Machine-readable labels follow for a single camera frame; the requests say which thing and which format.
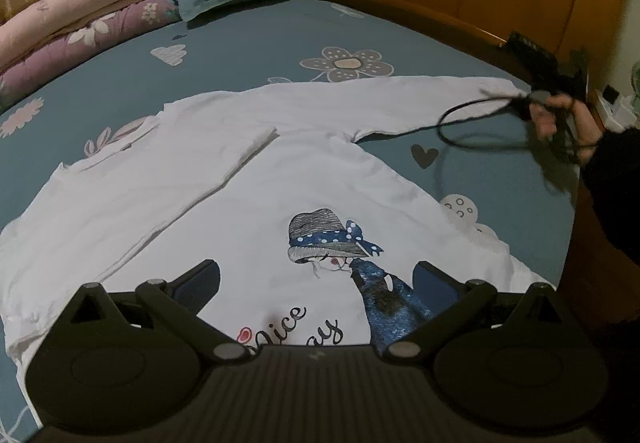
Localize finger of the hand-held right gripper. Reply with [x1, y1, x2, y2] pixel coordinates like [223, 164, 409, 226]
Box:
[512, 90, 551, 120]

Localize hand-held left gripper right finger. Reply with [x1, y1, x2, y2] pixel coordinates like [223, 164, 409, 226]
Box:
[382, 260, 576, 366]

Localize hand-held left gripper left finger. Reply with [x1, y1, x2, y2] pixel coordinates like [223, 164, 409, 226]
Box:
[65, 259, 252, 366]

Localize white long-sleeve printed shirt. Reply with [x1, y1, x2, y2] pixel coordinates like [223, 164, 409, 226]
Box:
[0, 73, 556, 374]

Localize person's right hand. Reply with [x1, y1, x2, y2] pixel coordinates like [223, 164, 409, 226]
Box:
[527, 93, 603, 166]

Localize white plug boxes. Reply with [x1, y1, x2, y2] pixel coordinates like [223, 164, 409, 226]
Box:
[597, 86, 640, 133]

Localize purple floral quilt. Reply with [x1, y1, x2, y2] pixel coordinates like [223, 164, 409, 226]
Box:
[0, 0, 182, 109]

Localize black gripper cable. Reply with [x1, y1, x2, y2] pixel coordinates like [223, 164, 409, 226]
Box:
[435, 90, 583, 204]

